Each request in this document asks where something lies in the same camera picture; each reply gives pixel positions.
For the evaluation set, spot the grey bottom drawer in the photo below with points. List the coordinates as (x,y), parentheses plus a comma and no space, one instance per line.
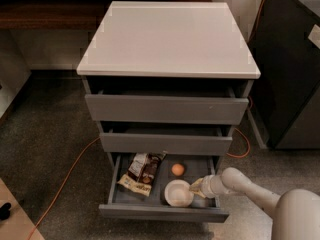
(125,204)

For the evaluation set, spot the grey drawer cabinet white top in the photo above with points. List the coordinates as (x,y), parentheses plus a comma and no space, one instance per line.
(190,49)

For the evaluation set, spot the orange fruit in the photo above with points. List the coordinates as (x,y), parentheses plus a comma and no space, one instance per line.
(178,169)

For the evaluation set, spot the black knob on wood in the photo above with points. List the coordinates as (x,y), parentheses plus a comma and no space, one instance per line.
(5,211)

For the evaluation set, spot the light wooden board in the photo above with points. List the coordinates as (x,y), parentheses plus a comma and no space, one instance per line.
(18,225)

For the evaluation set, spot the grey drawer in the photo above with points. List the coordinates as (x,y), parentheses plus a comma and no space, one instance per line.
(125,204)
(166,109)
(179,141)

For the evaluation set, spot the black cabinet on right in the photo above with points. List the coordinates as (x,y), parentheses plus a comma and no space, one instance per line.
(286,97)

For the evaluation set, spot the brown snack bag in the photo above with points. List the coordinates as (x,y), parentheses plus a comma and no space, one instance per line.
(141,173)

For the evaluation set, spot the grey top drawer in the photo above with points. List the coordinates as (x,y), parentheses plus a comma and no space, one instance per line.
(166,109)

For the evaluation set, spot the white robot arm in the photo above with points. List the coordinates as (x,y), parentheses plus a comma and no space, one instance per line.
(295,214)

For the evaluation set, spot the white bowl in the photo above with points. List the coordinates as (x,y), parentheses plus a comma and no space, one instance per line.
(177,193)

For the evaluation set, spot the dark wooden shelf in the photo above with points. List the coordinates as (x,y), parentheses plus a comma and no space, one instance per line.
(58,14)

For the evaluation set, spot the grey middle drawer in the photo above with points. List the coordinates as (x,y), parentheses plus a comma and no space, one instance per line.
(179,141)

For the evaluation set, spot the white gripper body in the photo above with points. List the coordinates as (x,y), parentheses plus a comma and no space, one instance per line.
(209,186)

